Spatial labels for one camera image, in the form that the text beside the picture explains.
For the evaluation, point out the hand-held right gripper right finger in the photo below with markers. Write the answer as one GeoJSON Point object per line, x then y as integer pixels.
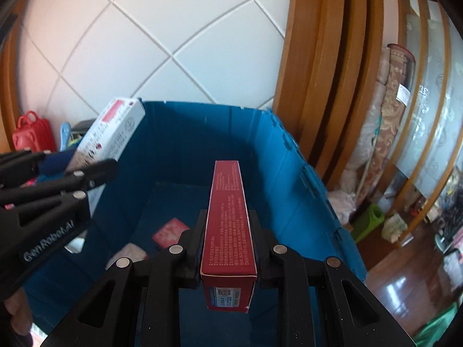
{"type": "Point", "coordinates": [266, 249]}

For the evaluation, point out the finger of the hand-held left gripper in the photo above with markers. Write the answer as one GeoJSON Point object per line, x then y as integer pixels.
{"type": "Point", "coordinates": [97, 171]}
{"type": "Point", "coordinates": [21, 164]}

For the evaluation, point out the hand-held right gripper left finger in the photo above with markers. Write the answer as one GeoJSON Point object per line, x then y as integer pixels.
{"type": "Point", "coordinates": [191, 249]}

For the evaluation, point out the long red box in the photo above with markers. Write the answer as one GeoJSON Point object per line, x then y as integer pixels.
{"type": "Point", "coordinates": [228, 231]}

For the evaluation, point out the white box red label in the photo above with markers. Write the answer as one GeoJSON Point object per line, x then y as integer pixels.
{"type": "Point", "coordinates": [108, 130]}

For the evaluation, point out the blue plastic bin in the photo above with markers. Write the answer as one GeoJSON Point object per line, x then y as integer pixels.
{"type": "Point", "coordinates": [181, 144]}

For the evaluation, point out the person's left hand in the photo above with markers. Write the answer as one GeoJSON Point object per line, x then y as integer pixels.
{"type": "Point", "coordinates": [20, 312]}

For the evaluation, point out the red flat packet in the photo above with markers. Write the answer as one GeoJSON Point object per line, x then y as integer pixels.
{"type": "Point", "coordinates": [170, 233]}

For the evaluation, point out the red bag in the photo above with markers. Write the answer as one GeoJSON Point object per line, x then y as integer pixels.
{"type": "Point", "coordinates": [32, 133]}

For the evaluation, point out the light blue plastic toy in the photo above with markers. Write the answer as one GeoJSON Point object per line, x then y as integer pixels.
{"type": "Point", "coordinates": [67, 135]}

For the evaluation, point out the pink tissue pack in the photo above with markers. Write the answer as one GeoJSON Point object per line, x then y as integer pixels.
{"type": "Point", "coordinates": [126, 256]}

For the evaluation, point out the green rolled mat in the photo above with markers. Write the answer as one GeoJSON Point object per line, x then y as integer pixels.
{"type": "Point", "coordinates": [370, 222]}

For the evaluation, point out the rolled pale pink blanket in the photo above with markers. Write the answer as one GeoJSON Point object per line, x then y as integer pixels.
{"type": "Point", "coordinates": [361, 159]}

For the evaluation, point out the rolled patterned carpet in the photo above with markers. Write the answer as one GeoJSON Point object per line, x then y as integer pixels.
{"type": "Point", "coordinates": [392, 115]}

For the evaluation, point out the green cloth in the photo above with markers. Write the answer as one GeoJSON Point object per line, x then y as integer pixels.
{"type": "Point", "coordinates": [437, 329]}

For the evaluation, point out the glass sliding door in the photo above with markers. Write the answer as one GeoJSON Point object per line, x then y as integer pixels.
{"type": "Point", "coordinates": [430, 115]}

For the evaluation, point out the wooden door frame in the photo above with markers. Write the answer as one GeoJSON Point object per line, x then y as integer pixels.
{"type": "Point", "coordinates": [325, 79]}

